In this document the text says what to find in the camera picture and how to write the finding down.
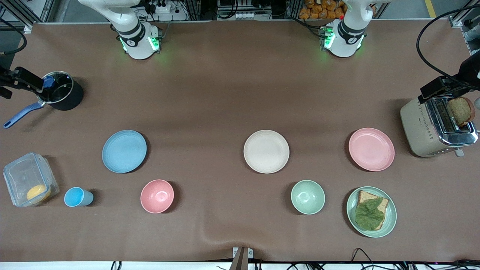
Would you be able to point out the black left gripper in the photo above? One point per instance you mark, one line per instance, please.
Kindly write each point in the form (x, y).
(470, 71)

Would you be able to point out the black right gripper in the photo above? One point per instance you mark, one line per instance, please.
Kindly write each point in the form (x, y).
(7, 79)

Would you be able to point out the pink plate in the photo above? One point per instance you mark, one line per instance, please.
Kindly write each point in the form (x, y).
(371, 149)

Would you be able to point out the blue plate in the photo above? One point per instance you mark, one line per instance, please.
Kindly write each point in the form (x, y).
(123, 152)

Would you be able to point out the brown bread slice in toaster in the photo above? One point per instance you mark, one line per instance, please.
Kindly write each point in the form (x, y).
(460, 110)

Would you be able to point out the glass lid with blue knob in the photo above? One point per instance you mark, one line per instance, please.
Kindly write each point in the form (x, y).
(60, 90)

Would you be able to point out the beige chrome toaster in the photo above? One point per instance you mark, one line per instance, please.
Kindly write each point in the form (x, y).
(416, 127)

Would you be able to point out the clear plastic food container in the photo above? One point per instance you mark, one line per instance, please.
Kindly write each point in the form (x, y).
(26, 176)

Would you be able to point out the yellow round food piece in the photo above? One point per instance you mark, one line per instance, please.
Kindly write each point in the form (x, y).
(37, 192)

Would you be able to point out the blue plastic cup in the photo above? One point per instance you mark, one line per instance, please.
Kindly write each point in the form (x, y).
(75, 197)

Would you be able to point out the bread slice under lettuce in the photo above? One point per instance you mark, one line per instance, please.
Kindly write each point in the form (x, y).
(364, 195)

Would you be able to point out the green plate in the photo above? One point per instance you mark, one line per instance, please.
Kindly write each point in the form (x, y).
(392, 213)

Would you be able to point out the orange snack bags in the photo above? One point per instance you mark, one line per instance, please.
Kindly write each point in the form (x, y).
(322, 9)

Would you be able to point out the green lettuce leaf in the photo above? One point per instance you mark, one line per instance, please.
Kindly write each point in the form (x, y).
(369, 215)

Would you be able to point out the white power strip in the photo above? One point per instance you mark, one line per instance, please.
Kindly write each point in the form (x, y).
(163, 7)

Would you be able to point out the green bowl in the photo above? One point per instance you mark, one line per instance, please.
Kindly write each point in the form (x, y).
(307, 197)

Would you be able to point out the pink bowl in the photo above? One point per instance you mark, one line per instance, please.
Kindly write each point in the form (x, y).
(157, 197)

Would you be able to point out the beige plate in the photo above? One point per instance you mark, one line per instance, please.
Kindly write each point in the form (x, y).
(266, 152)

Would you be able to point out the brown table mat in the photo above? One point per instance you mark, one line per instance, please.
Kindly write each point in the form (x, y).
(225, 93)

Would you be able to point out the aluminium frame post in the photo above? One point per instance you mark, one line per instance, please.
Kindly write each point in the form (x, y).
(22, 13)
(467, 22)

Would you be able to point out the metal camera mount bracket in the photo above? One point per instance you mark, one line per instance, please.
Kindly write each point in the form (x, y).
(242, 258)

